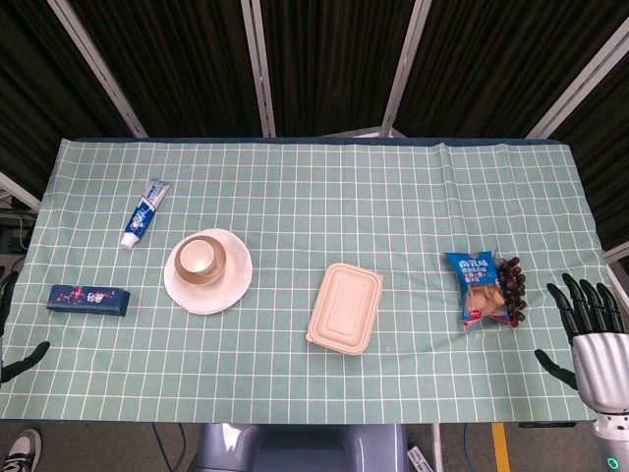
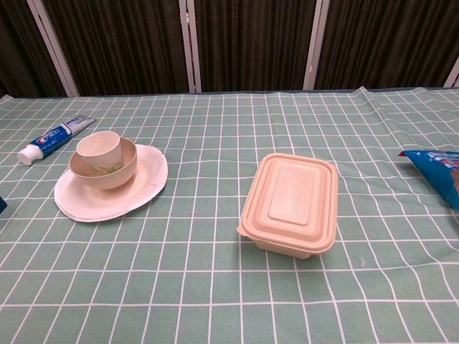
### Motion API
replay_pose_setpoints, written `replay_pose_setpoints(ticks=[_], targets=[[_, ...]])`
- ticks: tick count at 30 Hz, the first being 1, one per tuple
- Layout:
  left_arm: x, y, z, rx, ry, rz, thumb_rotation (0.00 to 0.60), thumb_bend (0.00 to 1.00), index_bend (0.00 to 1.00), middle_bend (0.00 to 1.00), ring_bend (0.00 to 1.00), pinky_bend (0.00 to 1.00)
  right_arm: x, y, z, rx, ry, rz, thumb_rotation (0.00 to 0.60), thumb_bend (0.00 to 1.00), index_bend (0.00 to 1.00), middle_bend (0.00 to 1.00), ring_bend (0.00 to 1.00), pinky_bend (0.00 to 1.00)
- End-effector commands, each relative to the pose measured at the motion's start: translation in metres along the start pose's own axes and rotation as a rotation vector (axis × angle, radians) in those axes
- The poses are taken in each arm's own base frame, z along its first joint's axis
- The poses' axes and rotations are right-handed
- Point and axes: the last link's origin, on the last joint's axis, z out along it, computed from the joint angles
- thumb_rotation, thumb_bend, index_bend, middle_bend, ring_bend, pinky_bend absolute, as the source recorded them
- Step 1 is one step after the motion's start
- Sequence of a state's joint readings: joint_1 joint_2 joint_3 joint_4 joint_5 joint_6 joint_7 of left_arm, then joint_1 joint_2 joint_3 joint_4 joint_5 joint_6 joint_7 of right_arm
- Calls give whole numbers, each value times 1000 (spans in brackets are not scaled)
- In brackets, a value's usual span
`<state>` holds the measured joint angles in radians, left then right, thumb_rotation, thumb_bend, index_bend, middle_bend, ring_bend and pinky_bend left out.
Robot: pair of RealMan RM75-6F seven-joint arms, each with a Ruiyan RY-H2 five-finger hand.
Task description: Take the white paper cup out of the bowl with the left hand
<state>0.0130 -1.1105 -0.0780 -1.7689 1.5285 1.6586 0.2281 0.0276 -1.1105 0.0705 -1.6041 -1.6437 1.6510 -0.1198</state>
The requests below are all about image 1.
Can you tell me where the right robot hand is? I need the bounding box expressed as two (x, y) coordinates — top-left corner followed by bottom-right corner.
(534, 272), (629, 420)

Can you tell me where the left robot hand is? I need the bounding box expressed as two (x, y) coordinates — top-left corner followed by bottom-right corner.
(0, 269), (52, 385)

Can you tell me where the small white cup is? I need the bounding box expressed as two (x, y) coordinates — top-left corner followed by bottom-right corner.
(176, 238), (214, 276)

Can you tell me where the white round plate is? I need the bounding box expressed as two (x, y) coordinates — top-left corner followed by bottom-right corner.
(163, 228), (255, 316)

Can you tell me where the beige bowl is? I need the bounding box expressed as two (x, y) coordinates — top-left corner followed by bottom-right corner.
(173, 234), (229, 287)

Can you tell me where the green checked tablecloth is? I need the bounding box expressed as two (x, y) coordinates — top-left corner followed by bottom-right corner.
(0, 136), (606, 425)

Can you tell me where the dark blue toothpaste box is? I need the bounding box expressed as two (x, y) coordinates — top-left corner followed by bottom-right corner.
(46, 283), (132, 318)

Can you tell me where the grey white sneaker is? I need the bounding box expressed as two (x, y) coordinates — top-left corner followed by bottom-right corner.
(0, 428), (43, 472)

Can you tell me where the dark red grape bunch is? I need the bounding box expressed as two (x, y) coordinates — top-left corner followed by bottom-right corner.
(493, 255), (530, 329)

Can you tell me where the blue snack bag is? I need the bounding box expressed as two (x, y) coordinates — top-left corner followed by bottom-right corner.
(444, 251), (510, 332)

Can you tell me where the blue white toothpaste tube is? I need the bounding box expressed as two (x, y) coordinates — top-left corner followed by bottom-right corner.
(119, 177), (171, 250)

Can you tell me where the white table leg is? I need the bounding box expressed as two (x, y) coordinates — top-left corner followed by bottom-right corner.
(430, 422), (444, 472)

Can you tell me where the white printed label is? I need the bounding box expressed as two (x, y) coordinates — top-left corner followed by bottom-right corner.
(404, 443), (432, 472)

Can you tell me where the beige lidded food container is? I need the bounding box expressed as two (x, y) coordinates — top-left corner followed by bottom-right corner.
(305, 262), (385, 356)

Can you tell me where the grey robot torso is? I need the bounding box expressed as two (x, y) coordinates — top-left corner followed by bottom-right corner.
(195, 422), (410, 472)

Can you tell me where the white aluminium frame post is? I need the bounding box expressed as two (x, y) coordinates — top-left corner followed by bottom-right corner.
(379, 0), (434, 139)
(602, 241), (629, 269)
(46, 0), (149, 139)
(239, 0), (277, 139)
(524, 18), (629, 140)
(0, 170), (42, 213)

